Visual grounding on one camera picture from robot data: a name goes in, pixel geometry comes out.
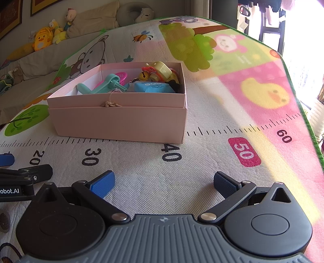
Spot red-haired doll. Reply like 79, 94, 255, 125
63, 7, 77, 32

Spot orange toy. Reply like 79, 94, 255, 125
141, 65, 159, 77

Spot beige pillow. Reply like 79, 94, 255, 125
66, 0, 120, 39

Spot yellow toy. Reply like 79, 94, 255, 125
151, 61, 173, 82

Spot beige sofa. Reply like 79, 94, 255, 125
0, 15, 122, 124

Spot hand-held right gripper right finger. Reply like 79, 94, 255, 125
198, 171, 295, 224

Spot yellow duck plush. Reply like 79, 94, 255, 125
49, 20, 67, 45

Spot grey neck pillow plush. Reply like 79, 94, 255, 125
117, 4, 155, 26

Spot printed play mat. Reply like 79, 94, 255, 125
0, 16, 324, 258

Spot teal plastic toy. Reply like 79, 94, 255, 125
77, 73, 127, 94

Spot narrow red framed picture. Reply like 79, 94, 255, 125
0, 0, 23, 40

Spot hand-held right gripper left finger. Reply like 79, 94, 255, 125
34, 171, 129, 223

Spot blue packet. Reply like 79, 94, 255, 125
134, 81, 176, 93

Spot large red framed picture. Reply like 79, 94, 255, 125
30, 0, 64, 17

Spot pink cardboard box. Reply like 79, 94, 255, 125
47, 61, 188, 144

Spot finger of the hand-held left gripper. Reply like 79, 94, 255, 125
0, 164, 53, 182
0, 153, 15, 168

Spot orange-yellow duck plush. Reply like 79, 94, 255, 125
33, 27, 55, 52

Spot pink plastic toy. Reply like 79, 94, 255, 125
94, 71, 130, 93

